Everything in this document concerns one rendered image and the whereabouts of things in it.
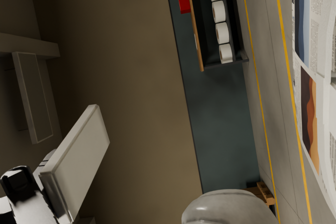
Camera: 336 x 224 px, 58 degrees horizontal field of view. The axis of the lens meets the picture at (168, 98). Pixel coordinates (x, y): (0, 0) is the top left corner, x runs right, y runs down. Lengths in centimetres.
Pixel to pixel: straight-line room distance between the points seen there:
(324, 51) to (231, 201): 32
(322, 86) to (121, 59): 657
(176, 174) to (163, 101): 166
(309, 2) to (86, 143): 22
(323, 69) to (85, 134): 13
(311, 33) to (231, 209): 26
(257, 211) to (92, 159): 33
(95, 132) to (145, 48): 646
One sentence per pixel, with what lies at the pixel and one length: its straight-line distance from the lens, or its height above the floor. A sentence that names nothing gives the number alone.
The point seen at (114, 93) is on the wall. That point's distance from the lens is 678.
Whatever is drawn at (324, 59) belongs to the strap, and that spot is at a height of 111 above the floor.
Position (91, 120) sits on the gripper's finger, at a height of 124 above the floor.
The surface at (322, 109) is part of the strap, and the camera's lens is 19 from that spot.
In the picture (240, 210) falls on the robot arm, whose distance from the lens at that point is 45.
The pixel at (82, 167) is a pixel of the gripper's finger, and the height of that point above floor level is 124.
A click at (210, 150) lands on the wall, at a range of 683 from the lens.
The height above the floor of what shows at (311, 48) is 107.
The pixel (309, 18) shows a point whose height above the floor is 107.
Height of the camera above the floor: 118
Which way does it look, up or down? 4 degrees up
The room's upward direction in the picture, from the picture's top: 100 degrees counter-clockwise
